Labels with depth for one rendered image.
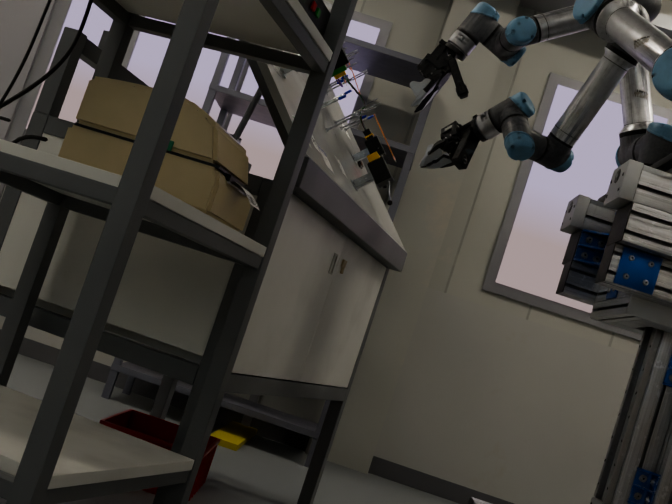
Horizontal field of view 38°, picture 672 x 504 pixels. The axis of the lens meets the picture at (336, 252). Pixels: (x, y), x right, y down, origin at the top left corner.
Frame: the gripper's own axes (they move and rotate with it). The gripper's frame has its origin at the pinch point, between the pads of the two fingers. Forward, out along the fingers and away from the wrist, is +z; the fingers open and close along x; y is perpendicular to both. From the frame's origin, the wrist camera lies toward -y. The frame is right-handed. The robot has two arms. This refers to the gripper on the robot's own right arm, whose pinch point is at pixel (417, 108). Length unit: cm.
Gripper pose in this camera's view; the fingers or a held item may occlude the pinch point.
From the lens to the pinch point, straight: 285.2
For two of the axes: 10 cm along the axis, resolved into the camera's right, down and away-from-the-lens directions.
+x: -1.9, -0.6, -9.8
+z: -6.4, 7.7, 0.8
